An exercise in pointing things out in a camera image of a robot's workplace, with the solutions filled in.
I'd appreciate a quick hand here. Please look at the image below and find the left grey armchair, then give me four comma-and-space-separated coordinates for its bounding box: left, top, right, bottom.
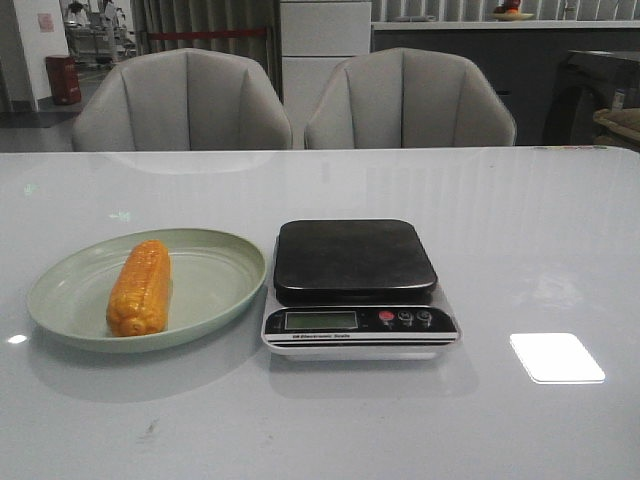
71, 48, 292, 152

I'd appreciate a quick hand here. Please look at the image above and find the pale green plate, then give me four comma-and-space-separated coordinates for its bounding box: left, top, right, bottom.
27, 229, 267, 354

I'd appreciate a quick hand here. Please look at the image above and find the red bin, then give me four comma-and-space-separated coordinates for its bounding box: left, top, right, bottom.
45, 55, 82, 105

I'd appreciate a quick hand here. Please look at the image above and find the dark appliance at right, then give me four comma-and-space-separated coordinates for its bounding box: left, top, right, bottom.
542, 50, 639, 145

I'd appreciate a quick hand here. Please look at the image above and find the dark counter with white top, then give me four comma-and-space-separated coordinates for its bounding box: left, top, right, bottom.
372, 20, 639, 145

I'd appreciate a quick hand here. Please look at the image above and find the right grey armchair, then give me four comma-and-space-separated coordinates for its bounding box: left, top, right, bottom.
304, 48, 517, 150

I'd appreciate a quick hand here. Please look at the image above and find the fruit plate on counter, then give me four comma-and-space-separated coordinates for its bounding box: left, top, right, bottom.
491, 0, 534, 21

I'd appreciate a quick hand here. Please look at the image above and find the grey armchair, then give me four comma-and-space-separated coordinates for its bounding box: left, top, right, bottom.
304, 48, 517, 150
71, 48, 292, 152

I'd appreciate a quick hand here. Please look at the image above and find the silver black kitchen scale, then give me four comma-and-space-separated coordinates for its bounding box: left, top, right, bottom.
261, 219, 461, 360

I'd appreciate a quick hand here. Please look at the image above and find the orange corn cob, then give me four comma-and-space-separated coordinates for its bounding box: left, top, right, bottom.
106, 240, 171, 337

